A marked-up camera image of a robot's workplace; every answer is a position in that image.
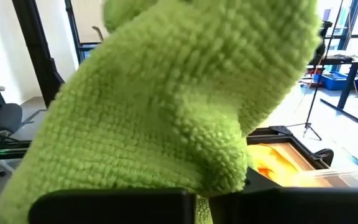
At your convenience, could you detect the black office chair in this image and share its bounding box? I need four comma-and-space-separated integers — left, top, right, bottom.
0, 85, 24, 138

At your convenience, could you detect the black device on stand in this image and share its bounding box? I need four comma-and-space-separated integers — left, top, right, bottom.
309, 20, 334, 67

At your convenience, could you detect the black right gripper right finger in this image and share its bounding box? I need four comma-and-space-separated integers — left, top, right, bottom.
208, 167, 358, 224

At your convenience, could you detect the black-legged table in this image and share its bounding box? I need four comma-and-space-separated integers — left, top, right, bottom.
308, 54, 358, 124

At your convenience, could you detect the black aluminium table frame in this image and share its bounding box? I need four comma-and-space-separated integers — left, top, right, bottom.
246, 125, 335, 187

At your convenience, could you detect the black table clamp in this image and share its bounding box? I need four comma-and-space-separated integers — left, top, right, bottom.
308, 148, 335, 168

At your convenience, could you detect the green microfiber towel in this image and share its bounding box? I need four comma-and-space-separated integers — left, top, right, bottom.
0, 0, 323, 224

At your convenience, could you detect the black window frame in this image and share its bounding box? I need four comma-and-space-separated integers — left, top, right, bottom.
63, 0, 102, 65

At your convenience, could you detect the orange microfiber towel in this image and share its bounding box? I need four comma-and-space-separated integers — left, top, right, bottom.
246, 143, 303, 188

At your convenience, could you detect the black tripod stand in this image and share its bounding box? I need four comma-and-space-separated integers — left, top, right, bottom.
285, 0, 346, 141

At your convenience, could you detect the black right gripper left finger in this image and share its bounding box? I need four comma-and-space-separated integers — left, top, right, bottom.
28, 188, 198, 224

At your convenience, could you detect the clear plastic basket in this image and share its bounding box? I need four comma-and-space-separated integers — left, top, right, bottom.
290, 166, 358, 189

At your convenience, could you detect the black upright post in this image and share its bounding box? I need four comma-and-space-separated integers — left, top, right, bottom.
11, 0, 65, 108

